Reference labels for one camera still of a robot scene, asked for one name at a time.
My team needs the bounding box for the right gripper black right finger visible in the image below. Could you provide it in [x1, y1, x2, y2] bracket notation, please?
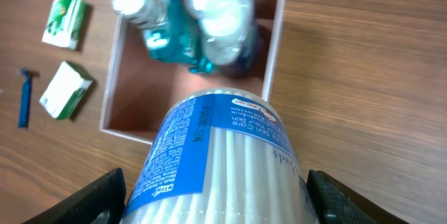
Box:
[306, 170, 408, 224]

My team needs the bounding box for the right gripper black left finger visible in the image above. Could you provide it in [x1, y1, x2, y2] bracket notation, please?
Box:
[24, 168, 126, 224]

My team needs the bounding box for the cotton swab round container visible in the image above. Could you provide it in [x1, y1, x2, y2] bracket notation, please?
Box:
[122, 88, 318, 223]

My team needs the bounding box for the blue mouthwash bottle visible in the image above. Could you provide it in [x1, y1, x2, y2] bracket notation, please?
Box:
[111, 0, 214, 74]

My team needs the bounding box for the dark blue clear-cap bottle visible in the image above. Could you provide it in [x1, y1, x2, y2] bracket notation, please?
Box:
[184, 0, 258, 78]

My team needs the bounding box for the white box pink interior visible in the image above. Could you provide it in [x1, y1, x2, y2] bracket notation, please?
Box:
[100, 0, 286, 144]

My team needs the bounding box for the blue disposable razor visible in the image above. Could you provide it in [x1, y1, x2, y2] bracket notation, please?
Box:
[18, 68, 32, 128]

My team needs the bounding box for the green white soap box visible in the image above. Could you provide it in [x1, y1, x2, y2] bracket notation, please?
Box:
[42, 0, 88, 50]

